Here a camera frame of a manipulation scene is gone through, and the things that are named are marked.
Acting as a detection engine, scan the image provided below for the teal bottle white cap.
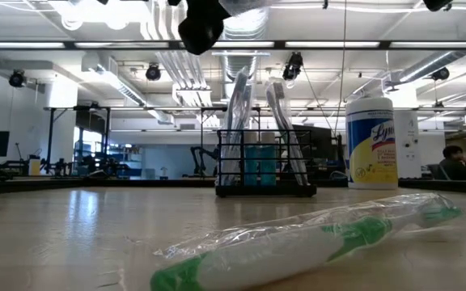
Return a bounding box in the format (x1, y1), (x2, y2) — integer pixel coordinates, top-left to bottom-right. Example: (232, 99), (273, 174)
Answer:
(260, 131), (277, 187)
(244, 131), (261, 187)

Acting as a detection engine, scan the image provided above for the black ceiling spotlight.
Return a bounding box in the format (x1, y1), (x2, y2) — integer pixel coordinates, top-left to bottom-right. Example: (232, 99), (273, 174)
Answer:
(145, 63), (163, 82)
(432, 66), (451, 82)
(8, 70), (28, 88)

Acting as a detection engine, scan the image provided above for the black screen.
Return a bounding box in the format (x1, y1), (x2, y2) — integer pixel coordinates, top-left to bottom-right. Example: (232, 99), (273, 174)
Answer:
(291, 124), (334, 171)

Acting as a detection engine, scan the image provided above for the disinfecting wipes canister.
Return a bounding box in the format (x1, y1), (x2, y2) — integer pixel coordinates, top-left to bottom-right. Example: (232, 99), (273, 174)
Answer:
(345, 95), (400, 191)

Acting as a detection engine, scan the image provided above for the white pillar with face stickers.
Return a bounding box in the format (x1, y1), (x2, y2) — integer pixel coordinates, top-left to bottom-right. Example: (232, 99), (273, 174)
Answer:
(393, 109), (423, 179)

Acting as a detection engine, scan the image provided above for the grey office chair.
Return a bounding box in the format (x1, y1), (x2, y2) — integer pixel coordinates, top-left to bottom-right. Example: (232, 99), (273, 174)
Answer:
(426, 163), (451, 182)

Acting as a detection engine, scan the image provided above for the person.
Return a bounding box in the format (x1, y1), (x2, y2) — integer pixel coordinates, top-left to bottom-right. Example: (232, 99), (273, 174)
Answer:
(438, 145), (466, 182)

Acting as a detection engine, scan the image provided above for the silver ceiling duct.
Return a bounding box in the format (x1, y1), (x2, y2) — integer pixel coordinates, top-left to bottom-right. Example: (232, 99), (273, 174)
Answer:
(212, 7), (273, 82)

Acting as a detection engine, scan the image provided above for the black hanging camera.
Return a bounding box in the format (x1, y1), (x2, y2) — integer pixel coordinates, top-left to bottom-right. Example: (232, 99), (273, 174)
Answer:
(282, 51), (304, 82)

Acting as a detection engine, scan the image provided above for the black wire basket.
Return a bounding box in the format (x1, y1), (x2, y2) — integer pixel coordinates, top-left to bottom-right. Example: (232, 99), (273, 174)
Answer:
(215, 128), (318, 199)

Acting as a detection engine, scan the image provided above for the black tall stand frame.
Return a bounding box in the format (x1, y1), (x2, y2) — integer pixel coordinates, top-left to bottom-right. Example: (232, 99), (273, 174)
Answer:
(43, 105), (112, 173)

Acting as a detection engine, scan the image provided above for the black aluminium table frame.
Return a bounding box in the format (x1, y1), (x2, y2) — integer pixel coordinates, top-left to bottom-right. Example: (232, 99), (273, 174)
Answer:
(0, 175), (466, 196)

